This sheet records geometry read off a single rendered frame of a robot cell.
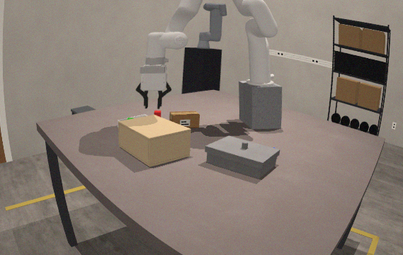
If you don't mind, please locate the brown cardboard box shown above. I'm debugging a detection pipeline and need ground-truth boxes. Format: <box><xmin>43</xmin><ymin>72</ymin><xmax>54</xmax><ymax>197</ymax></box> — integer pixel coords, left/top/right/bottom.
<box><xmin>169</xmin><ymin>111</ymin><xmax>200</xmax><ymax>128</ymax></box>

